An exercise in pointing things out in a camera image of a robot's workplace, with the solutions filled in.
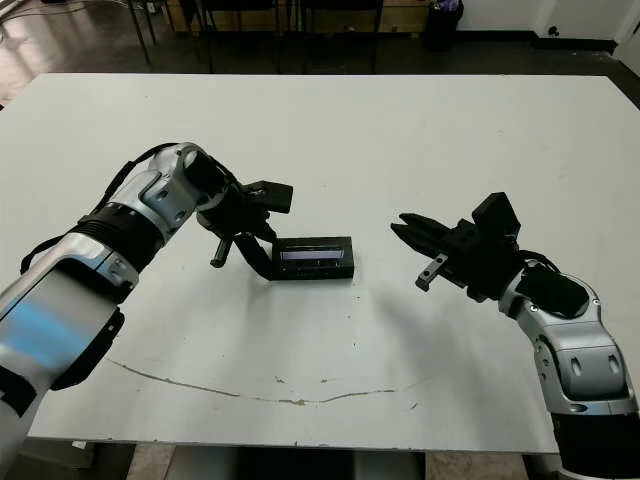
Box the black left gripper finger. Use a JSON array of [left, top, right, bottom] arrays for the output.
[[256, 218, 280, 245], [233, 231, 276, 282]]

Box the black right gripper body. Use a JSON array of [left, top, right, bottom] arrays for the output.
[[414, 218, 525, 305]]

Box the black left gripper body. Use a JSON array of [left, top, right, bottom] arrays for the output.
[[197, 182, 274, 270]]

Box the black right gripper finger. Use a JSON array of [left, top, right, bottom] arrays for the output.
[[390, 222, 452, 259], [398, 212, 455, 242]]

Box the black box lid with print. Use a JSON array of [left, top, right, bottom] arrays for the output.
[[269, 235, 356, 283]]

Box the black trash bin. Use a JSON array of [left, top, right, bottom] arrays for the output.
[[424, 0, 465, 52]]

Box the black metal furniture leg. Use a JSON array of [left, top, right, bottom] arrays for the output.
[[128, 0, 154, 65]]

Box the grey robot lower body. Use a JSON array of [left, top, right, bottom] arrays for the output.
[[169, 444, 426, 480]]

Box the white door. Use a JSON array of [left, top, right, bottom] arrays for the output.
[[617, 0, 640, 59]]

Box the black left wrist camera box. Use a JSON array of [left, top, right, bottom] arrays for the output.
[[249, 180, 295, 215]]

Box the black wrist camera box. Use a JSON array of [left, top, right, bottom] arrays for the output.
[[471, 191, 522, 242], [249, 180, 295, 215]]

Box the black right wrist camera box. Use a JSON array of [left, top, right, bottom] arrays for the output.
[[471, 191, 522, 242]]

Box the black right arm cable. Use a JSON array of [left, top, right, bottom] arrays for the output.
[[519, 249, 561, 275]]

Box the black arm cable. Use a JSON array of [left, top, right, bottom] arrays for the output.
[[519, 249, 561, 275], [19, 143, 179, 275]]

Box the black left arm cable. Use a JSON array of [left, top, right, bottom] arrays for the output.
[[19, 143, 179, 275]]

